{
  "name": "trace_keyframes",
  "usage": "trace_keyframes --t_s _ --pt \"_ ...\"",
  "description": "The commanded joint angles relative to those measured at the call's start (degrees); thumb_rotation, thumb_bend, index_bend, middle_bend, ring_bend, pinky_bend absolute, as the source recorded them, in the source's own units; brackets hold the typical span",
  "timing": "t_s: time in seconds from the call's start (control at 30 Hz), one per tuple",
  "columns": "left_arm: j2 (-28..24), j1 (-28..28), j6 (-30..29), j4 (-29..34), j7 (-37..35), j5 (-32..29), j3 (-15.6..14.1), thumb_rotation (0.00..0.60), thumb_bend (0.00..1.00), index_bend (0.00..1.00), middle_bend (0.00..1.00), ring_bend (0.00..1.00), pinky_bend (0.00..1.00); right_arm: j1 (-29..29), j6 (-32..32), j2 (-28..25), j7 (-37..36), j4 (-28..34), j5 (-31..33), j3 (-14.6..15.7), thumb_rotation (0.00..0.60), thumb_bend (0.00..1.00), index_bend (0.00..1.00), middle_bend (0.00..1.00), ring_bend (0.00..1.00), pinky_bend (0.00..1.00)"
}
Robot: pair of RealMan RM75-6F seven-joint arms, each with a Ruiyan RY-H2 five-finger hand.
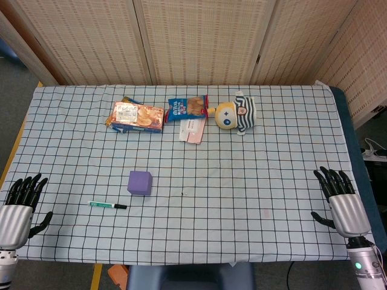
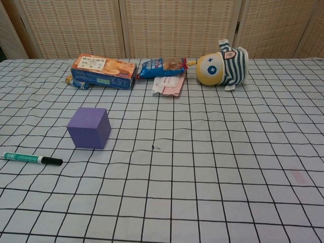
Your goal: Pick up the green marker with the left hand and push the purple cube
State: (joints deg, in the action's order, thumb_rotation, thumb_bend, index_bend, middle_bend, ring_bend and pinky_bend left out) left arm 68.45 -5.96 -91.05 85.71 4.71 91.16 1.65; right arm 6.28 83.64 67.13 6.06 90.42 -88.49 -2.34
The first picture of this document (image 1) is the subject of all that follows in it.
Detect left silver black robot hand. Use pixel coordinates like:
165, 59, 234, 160
0, 173, 54, 250

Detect white cables on floor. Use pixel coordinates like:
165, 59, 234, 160
361, 137, 387, 163

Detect beige folding screen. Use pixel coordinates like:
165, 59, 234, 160
0, 0, 387, 129

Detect blue padded table edge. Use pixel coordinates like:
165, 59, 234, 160
328, 86, 387, 254

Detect blue chair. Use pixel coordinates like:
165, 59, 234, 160
126, 263, 256, 290

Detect black cable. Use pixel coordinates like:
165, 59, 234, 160
284, 260, 296, 290

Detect yellow plush toy striped shirt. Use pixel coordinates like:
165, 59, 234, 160
206, 91, 258, 137

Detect blue grid checked tablecloth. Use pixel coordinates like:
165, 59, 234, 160
0, 80, 380, 266

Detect orange cookie box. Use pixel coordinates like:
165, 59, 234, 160
105, 96, 165, 134

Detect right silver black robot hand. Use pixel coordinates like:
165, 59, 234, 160
310, 166, 372, 238

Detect orange object on floor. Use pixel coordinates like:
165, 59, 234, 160
108, 264, 130, 288

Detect green marker with black cap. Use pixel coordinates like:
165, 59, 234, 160
87, 201, 128, 210

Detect purple cube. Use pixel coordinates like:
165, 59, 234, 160
127, 170, 153, 196

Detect blue snack bag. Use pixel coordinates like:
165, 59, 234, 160
164, 94, 209, 124

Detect pink white paper packet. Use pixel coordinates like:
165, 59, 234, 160
178, 118, 207, 145

